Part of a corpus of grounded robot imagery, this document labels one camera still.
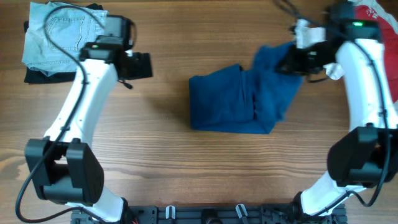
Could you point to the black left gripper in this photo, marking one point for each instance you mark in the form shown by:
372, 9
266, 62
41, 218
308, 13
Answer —
143, 68

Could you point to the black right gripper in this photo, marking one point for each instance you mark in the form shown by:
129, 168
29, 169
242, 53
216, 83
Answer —
292, 66

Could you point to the blue t-shirt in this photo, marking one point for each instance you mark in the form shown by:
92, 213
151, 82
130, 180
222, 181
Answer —
251, 101

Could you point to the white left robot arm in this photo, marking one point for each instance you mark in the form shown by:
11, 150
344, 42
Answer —
63, 168

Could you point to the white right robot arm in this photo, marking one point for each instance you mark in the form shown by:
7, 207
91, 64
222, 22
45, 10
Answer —
366, 158

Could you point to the light blue folded jeans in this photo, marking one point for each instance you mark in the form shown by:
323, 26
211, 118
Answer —
98, 15

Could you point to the red garment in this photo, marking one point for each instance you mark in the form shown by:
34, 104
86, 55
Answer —
372, 10

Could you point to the black folded garment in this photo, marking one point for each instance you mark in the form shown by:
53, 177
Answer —
46, 77

